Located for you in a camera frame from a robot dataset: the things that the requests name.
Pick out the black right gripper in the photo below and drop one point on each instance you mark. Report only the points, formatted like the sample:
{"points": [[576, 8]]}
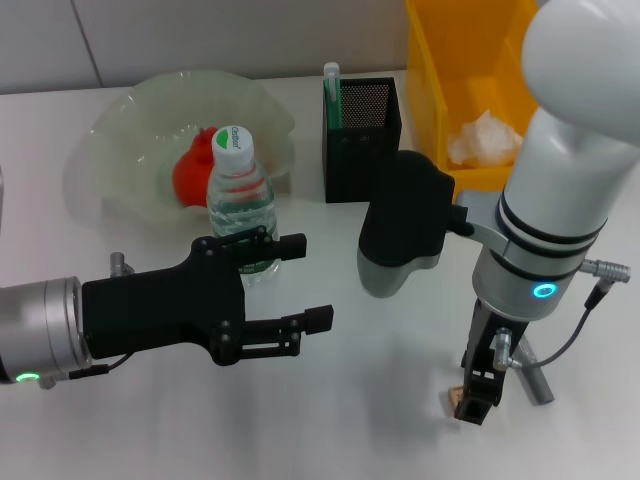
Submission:
{"points": [[482, 345]]}

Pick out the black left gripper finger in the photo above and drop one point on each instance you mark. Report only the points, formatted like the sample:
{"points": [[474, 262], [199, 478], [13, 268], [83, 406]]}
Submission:
{"points": [[320, 319]]}

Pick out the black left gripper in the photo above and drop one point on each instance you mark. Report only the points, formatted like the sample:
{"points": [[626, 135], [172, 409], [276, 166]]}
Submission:
{"points": [[160, 310]]}

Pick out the beige eraser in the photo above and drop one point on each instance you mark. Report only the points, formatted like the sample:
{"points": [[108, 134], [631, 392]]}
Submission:
{"points": [[454, 395]]}

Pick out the silver glitter pen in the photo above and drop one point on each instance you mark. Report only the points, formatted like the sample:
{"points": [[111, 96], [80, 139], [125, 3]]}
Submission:
{"points": [[540, 387]]}

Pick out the clear green-label water bottle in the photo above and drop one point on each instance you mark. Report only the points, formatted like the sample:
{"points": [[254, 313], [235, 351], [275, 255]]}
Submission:
{"points": [[232, 150]]}

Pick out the orange toy fruit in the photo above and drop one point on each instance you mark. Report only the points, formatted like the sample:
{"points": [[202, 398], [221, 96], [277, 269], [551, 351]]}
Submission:
{"points": [[190, 175]]}

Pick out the mint green pen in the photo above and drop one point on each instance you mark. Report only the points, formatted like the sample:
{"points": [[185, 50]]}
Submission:
{"points": [[332, 100]]}

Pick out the white paper ball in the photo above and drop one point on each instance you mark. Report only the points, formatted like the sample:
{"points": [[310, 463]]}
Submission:
{"points": [[480, 140]]}

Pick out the black mesh pen holder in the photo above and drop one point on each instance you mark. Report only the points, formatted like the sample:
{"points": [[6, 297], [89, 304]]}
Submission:
{"points": [[350, 165]]}

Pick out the green glass fruit plate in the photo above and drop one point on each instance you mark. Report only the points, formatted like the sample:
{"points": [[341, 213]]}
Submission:
{"points": [[130, 145]]}

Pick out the yellow plastic bin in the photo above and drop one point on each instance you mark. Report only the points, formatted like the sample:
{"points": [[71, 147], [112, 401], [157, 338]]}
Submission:
{"points": [[450, 65]]}

